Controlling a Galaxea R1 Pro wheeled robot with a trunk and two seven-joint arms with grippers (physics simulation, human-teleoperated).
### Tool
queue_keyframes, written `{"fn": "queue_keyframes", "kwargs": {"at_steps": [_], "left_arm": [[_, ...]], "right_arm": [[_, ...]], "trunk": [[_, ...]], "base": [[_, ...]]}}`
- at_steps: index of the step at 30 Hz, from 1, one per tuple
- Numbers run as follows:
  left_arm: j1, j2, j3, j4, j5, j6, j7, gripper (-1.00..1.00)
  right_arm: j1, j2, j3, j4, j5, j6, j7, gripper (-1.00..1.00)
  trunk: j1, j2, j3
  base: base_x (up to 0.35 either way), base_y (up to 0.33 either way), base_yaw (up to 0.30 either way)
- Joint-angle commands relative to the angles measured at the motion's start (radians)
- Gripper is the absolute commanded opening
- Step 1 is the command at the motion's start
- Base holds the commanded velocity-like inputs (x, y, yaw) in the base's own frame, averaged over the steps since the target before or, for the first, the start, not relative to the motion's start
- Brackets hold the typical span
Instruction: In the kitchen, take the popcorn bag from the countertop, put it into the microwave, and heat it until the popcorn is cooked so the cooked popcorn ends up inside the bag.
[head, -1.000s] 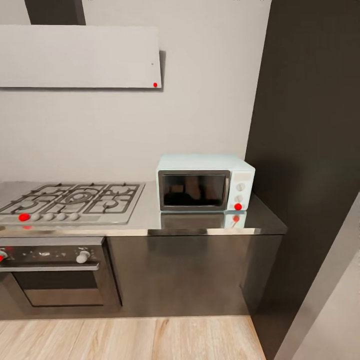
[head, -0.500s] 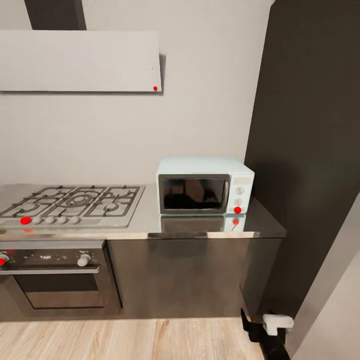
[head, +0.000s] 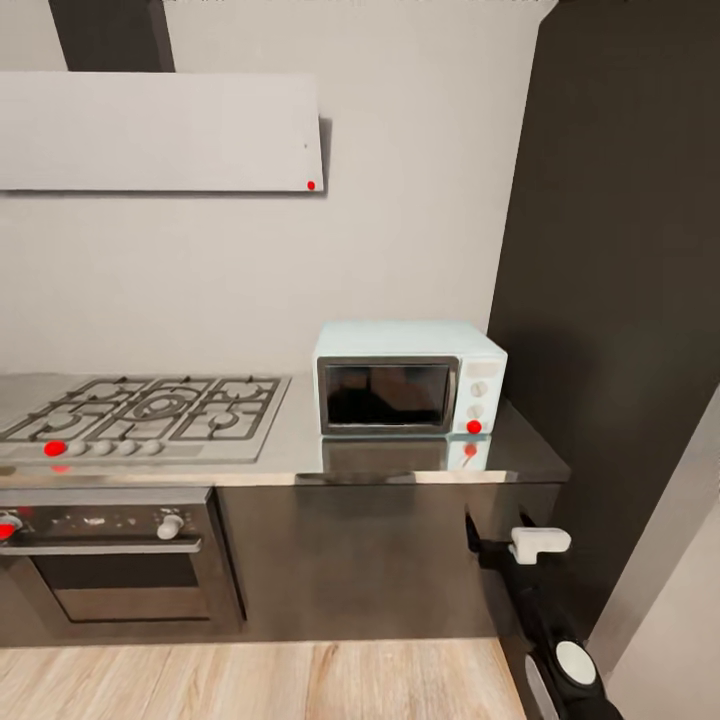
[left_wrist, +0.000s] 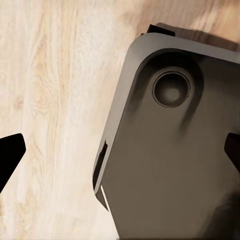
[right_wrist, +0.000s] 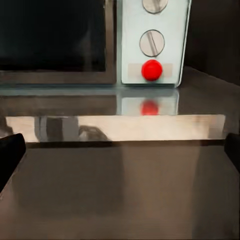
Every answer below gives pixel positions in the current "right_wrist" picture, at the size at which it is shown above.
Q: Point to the microwave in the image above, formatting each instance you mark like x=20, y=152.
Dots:
x=92, y=44

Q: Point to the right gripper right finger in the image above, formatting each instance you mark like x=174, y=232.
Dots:
x=232, y=149

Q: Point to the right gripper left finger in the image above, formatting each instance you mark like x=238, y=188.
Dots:
x=12, y=149

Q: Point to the fridge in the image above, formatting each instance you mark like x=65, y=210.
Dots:
x=213, y=39

